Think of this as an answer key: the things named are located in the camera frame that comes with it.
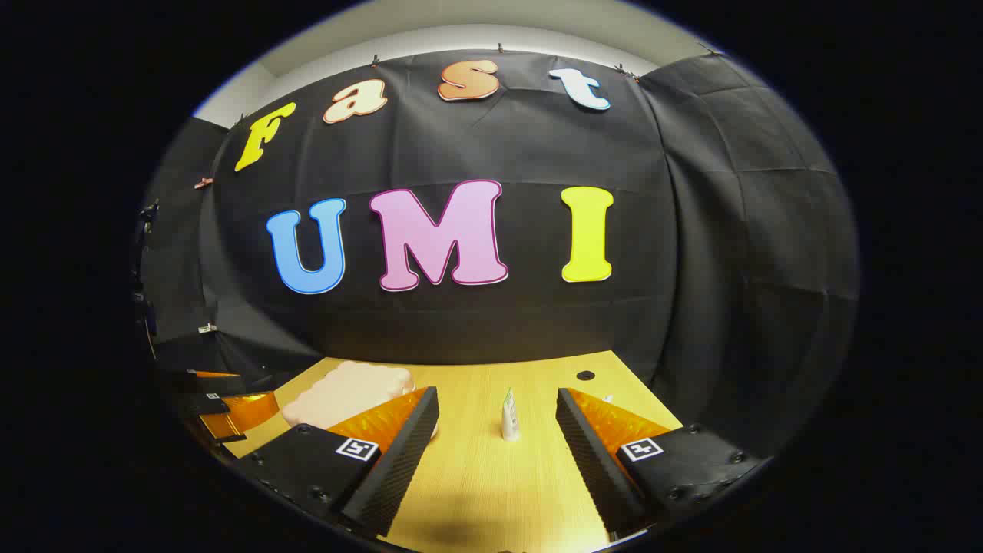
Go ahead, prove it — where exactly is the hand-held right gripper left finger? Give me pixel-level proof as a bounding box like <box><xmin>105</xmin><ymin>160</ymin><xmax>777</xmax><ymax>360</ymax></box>
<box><xmin>233</xmin><ymin>386</ymin><xmax>441</xmax><ymax>540</ymax></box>

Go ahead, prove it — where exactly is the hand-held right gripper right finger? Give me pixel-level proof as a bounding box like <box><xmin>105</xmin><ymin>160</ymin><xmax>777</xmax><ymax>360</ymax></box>
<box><xmin>554</xmin><ymin>386</ymin><xmax>771</xmax><ymax>541</ymax></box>

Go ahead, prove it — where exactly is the pink suitcase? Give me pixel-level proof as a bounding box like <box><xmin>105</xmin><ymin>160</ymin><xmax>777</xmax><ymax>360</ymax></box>
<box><xmin>281</xmin><ymin>360</ymin><xmax>440</xmax><ymax>440</ymax></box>

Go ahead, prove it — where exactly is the black backdrop cloth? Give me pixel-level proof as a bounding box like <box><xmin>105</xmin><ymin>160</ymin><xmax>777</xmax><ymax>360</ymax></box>
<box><xmin>138</xmin><ymin>50</ymin><xmax>861</xmax><ymax>462</ymax></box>

